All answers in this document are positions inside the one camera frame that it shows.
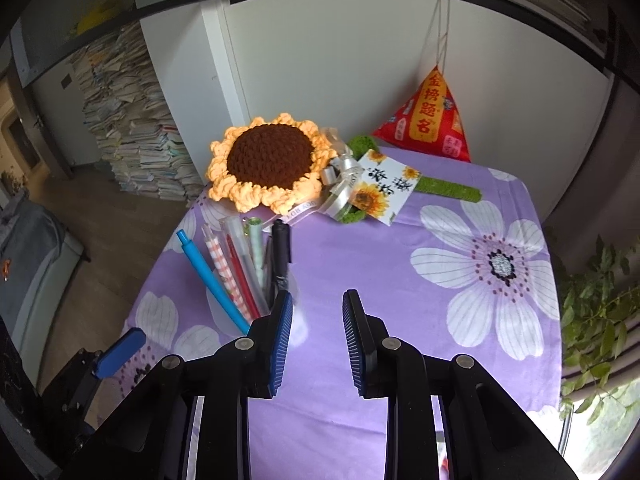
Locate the pale patterned pen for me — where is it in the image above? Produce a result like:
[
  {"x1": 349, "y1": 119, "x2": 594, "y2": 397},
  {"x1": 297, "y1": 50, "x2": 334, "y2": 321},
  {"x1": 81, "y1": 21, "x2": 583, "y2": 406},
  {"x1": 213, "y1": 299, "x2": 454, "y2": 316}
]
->
[{"x1": 244, "y1": 216, "x2": 271, "y2": 291}]

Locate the clear plastic pen cup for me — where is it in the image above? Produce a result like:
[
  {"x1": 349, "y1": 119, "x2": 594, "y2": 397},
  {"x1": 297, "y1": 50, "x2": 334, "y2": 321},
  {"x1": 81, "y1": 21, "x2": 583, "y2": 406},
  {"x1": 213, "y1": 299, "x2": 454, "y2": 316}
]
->
[{"x1": 206, "y1": 267, "x2": 301, "y2": 337}]

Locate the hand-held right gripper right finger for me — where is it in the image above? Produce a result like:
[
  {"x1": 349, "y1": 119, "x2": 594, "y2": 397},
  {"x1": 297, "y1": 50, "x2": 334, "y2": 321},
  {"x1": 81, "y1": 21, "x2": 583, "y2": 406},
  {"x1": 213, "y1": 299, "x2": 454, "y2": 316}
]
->
[{"x1": 341, "y1": 289, "x2": 581, "y2": 480}]

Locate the purple floral tablecloth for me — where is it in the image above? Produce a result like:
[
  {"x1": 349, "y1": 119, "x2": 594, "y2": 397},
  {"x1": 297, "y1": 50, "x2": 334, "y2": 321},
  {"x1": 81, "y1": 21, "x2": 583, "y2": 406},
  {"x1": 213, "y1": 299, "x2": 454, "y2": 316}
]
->
[{"x1": 122, "y1": 146, "x2": 564, "y2": 480}]

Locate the blue pen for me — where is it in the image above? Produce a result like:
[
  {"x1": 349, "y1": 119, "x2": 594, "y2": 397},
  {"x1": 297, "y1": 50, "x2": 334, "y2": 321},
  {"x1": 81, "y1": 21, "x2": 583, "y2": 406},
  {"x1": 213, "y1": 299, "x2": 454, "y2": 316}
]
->
[{"x1": 176, "y1": 230, "x2": 251, "y2": 336}]

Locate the red triangular pouch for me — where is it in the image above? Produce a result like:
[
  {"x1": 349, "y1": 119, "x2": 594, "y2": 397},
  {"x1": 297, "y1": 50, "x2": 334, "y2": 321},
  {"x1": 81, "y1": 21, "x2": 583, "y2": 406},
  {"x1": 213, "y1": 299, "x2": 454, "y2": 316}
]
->
[{"x1": 372, "y1": 65, "x2": 472, "y2": 164}]

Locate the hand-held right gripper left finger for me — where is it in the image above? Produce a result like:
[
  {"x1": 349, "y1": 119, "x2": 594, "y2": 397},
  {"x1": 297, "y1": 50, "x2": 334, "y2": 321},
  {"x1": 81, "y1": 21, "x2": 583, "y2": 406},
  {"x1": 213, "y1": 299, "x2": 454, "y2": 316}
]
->
[{"x1": 60, "y1": 289, "x2": 295, "y2": 480}]

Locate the wooden door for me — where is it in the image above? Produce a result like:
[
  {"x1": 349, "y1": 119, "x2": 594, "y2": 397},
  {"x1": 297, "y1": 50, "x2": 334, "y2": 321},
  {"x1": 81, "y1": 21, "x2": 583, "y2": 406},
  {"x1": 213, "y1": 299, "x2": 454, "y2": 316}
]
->
[{"x1": 0, "y1": 110, "x2": 51, "y2": 181}]

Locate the red and white pen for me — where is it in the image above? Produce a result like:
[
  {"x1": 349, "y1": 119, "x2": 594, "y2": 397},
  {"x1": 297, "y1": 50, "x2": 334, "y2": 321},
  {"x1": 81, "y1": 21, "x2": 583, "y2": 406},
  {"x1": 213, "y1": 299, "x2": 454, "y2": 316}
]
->
[{"x1": 225, "y1": 232, "x2": 264, "y2": 319}]

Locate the yellow bag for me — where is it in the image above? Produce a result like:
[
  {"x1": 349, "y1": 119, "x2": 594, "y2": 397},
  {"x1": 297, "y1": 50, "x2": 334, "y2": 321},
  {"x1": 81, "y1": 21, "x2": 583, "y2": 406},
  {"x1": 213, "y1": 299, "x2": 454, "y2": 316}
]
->
[{"x1": 67, "y1": 0, "x2": 134, "y2": 36}]

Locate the tall stack of papers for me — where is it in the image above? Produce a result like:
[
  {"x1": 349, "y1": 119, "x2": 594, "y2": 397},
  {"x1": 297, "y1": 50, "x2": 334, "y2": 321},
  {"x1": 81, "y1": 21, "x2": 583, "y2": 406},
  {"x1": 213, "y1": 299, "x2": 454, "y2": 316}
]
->
[{"x1": 70, "y1": 22, "x2": 206, "y2": 204}]

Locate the white sunflower print card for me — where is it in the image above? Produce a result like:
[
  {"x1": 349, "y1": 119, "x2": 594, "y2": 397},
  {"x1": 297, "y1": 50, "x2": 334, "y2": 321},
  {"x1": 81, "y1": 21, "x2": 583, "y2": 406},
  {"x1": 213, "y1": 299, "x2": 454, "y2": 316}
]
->
[{"x1": 348, "y1": 149, "x2": 420, "y2": 229}]

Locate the stack of worn books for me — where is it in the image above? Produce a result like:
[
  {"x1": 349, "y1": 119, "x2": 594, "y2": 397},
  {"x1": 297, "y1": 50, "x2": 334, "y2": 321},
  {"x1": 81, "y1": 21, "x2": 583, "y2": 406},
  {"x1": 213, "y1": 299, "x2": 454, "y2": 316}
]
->
[{"x1": 497, "y1": 0, "x2": 594, "y2": 34}]

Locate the crochet sunflower with green stem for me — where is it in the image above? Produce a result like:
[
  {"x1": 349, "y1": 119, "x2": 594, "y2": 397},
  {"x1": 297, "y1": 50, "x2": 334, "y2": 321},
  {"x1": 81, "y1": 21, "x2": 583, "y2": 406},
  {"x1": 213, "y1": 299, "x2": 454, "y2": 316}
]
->
[{"x1": 206, "y1": 112, "x2": 484, "y2": 226}]

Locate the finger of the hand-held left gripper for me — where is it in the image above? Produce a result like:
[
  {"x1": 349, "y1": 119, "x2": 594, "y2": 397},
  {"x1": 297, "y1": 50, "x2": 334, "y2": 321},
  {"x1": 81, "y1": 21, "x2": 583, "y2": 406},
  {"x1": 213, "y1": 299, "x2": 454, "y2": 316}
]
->
[{"x1": 94, "y1": 328, "x2": 147, "y2": 380}]

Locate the orange checkered pen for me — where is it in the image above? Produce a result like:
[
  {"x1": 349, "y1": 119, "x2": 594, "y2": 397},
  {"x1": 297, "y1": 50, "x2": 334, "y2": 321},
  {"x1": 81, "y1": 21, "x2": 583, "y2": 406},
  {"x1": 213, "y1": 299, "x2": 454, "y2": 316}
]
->
[{"x1": 201, "y1": 225, "x2": 251, "y2": 321}]

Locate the glass sliding door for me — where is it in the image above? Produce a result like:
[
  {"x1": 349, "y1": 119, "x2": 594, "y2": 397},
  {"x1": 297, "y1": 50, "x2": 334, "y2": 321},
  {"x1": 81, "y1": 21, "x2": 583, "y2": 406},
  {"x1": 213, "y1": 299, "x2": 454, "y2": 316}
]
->
[{"x1": 10, "y1": 0, "x2": 142, "y2": 87}]

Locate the thin hanging string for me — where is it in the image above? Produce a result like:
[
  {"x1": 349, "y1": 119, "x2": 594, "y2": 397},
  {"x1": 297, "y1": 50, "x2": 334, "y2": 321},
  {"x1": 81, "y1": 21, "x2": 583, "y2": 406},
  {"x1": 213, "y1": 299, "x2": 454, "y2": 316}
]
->
[{"x1": 433, "y1": 0, "x2": 454, "y2": 69}]

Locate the black marker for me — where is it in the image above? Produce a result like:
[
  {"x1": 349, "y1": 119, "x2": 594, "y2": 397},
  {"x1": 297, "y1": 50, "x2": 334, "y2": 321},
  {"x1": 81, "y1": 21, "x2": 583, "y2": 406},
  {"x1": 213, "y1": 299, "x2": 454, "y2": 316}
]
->
[{"x1": 270, "y1": 220, "x2": 292, "y2": 294}]

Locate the grey bed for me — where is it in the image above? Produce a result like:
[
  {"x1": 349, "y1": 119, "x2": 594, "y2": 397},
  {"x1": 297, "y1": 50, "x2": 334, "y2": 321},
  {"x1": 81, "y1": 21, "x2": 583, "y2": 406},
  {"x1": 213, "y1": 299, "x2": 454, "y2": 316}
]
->
[{"x1": 0, "y1": 195, "x2": 91, "y2": 342}]

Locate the white ribbon bow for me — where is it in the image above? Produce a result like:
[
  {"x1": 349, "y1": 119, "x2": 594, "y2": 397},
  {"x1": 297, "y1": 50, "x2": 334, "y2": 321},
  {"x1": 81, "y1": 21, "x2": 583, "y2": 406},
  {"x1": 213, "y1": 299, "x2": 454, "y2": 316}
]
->
[{"x1": 320, "y1": 127, "x2": 364, "y2": 219}]

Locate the green leafy plant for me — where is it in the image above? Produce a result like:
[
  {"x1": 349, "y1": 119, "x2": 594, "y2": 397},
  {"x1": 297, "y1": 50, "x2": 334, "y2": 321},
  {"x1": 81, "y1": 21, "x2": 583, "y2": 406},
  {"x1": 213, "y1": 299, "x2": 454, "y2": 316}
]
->
[{"x1": 547, "y1": 232, "x2": 640, "y2": 427}]

